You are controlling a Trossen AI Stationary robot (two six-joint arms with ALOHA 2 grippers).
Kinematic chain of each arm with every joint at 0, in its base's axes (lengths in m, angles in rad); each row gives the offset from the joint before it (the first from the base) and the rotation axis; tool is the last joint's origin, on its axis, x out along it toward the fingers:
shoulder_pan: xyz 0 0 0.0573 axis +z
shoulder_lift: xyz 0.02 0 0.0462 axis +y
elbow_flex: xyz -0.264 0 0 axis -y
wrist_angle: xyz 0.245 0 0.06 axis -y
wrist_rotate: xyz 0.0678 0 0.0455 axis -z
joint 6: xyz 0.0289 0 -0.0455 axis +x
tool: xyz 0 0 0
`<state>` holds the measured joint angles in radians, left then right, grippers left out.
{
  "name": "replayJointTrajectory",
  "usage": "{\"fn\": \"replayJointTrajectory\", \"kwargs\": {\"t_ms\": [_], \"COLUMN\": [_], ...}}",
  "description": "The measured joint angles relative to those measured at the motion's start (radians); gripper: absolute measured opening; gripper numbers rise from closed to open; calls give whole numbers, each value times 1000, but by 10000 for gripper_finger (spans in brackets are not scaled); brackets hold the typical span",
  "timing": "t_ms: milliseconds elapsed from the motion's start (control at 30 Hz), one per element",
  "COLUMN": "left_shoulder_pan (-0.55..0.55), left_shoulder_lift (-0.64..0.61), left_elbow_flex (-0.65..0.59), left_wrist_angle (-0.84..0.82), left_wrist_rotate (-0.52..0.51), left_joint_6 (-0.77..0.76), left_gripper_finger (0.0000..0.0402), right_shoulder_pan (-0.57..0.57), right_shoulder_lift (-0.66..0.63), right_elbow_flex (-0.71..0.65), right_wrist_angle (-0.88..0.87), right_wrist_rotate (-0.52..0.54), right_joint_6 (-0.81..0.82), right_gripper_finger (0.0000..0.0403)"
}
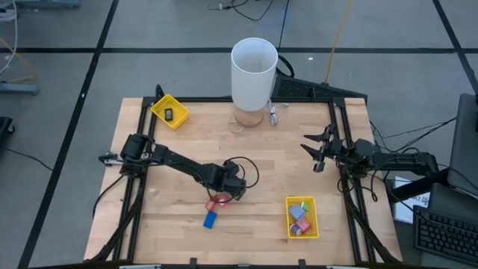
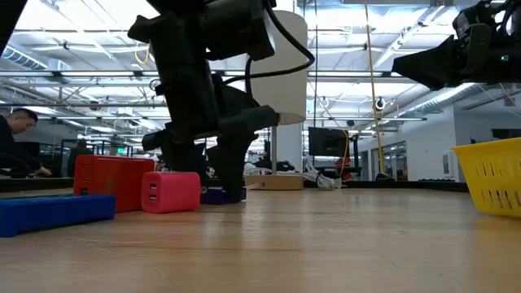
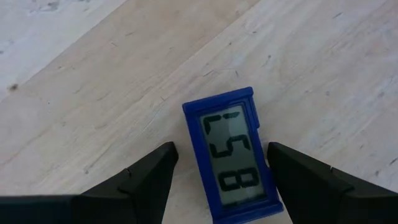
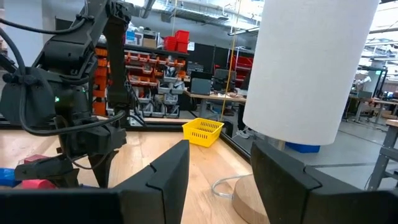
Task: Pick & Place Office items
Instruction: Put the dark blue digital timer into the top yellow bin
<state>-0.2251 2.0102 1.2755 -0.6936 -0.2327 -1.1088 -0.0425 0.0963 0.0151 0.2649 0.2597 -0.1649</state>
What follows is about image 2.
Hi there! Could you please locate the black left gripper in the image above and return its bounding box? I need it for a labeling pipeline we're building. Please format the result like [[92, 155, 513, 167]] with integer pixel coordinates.
[[128, 15, 281, 203]]

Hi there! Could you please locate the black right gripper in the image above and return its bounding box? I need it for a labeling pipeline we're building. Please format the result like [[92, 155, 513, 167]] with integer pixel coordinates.
[[392, 0, 521, 91]]

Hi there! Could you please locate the navy blue case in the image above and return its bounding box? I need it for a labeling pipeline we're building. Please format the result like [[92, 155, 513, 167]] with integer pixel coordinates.
[[199, 186, 247, 206]]

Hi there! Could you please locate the pink USB charger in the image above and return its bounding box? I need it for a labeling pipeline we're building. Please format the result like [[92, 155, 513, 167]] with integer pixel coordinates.
[[140, 171, 202, 215]]

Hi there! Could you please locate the red block charger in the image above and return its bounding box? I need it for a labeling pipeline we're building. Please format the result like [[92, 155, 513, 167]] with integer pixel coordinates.
[[72, 154, 155, 213]]

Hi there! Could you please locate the bright blue box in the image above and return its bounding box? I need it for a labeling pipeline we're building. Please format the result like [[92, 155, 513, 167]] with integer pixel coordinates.
[[0, 194, 117, 238]]

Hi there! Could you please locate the white cylindrical lamp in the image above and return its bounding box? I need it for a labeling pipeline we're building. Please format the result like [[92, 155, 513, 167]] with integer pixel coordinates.
[[250, 10, 309, 191]]

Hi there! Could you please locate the black monitor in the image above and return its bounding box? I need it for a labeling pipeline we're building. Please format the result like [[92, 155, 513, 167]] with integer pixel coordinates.
[[308, 126, 349, 158]]

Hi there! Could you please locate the rectangular yellow plastic basket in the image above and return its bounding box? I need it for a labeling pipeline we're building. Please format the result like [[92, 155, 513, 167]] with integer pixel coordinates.
[[451, 138, 521, 220]]

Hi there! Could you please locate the standing person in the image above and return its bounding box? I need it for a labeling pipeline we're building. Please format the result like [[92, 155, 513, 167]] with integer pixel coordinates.
[[67, 139, 94, 177]]

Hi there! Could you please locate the seated person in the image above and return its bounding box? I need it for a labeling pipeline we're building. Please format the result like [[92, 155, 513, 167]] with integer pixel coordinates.
[[0, 107, 53, 179]]

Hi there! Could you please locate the yellow hanging cable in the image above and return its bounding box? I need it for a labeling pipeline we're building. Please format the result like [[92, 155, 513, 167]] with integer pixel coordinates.
[[363, 0, 386, 177]]

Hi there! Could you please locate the white lamp cable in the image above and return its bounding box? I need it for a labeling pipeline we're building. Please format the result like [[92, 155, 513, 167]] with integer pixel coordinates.
[[243, 158, 345, 190]]

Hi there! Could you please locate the black aluminium table frame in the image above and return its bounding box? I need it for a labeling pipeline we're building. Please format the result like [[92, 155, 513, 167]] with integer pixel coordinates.
[[0, 177, 471, 194]]

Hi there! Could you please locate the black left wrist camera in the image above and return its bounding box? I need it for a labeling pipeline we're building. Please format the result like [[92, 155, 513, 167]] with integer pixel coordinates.
[[201, 0, 278, 62]]

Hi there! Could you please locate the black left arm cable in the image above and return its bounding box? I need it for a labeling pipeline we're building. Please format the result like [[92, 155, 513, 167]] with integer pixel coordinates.
[[221, 0, 317, 98]]

